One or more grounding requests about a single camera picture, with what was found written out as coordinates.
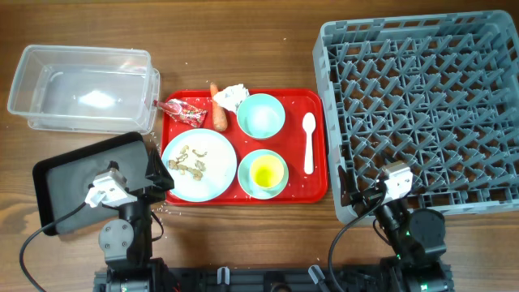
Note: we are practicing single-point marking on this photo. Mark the white plastic spoon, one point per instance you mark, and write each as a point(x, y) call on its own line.
point(308, 125)

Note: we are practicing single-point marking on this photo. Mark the green bowl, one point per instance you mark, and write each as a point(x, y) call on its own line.
point(261, 116)

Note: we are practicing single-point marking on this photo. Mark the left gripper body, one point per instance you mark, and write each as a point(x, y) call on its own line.
point(143, 189)

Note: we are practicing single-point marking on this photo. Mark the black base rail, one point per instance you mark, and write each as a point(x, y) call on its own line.
point(267, 280)

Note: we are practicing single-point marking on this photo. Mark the orange carrot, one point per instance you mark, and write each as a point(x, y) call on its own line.
point(219, 119)

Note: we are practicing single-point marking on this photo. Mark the grey dishwasher rack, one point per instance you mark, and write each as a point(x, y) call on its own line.
point(439, 92)

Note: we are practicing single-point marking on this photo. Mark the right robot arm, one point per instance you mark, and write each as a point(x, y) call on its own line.
point(417, 238)

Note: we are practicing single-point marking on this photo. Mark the white tissue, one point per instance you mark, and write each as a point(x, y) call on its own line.
point(232, 97)

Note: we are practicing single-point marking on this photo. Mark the red plastic tray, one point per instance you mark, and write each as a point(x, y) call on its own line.
point(290, 143)

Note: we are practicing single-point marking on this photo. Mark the black waste tray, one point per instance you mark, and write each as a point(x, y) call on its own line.
point(62, 182)

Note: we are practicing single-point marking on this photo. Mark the yellow cup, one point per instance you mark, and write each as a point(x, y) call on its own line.
point(267, 171)

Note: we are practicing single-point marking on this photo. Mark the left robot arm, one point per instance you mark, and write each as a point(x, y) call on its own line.
point(127, 240)

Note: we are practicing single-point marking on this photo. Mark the light blue bowl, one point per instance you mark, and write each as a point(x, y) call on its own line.
point(245, 181)

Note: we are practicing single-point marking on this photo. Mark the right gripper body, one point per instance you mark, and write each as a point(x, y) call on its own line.
point(369, 196)

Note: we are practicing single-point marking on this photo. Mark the clear plastic bin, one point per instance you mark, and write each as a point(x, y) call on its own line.
point(85, 89)

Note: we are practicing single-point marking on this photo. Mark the red snack wrapper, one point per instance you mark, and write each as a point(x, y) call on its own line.
point(181, 111)

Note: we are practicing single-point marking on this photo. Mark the light blue plate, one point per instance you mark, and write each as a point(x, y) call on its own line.
point(221, 163)

